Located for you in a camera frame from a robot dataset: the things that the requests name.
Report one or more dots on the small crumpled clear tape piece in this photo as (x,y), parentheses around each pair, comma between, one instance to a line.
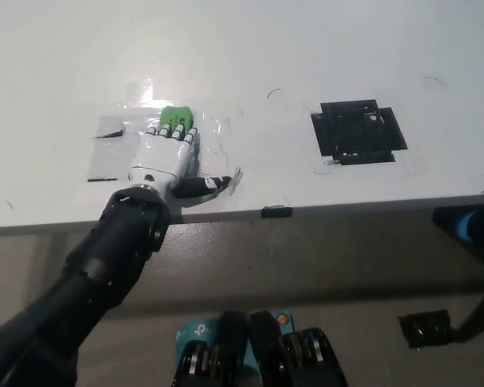
(238,179)

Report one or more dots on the black desk leg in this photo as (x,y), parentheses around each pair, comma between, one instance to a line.
(482,312)

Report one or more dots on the black tape square patch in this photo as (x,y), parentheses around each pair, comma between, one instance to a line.
(359,135)

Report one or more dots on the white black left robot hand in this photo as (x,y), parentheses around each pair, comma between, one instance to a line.
(161,155)

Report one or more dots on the small black tape strip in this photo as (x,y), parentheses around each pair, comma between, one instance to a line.
(277,211)

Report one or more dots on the clear tape strip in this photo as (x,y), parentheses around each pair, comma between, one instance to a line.
(140,90)

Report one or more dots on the teal TP-Link box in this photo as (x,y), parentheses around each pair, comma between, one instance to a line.
(197,330)

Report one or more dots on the black box with blue patch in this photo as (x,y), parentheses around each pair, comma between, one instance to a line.
(470,230)

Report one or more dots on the green whiteboard eraser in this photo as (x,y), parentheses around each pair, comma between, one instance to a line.
(175,115)

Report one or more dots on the clear plastic sheet taped down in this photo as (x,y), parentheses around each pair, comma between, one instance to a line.
(107,157)

